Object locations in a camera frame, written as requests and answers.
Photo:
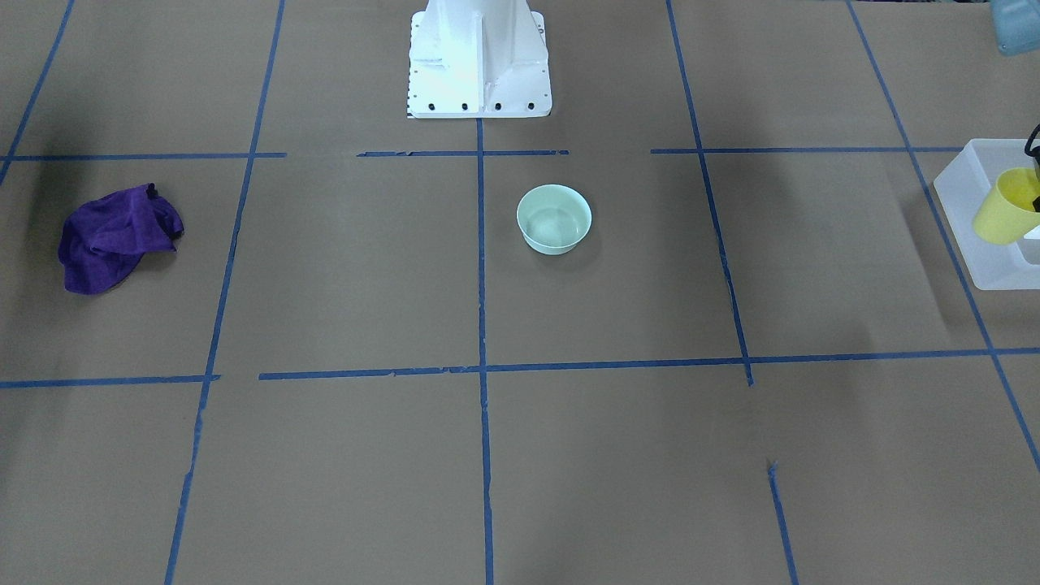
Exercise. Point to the translucent plastic box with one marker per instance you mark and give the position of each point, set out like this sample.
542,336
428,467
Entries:
961,188

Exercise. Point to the purple cloth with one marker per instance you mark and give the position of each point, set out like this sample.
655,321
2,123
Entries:
104,240

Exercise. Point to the yellow plastic cup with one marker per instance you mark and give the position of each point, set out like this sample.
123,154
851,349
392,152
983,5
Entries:
1010,208

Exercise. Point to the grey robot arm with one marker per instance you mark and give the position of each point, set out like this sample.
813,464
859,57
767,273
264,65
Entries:
1016,26

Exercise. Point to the light green bowl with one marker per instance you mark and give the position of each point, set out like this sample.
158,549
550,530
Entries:
553,218

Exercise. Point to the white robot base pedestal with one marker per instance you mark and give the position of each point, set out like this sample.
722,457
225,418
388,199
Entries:
478,60

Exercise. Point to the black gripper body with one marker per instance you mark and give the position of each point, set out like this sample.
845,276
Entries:
1036,200

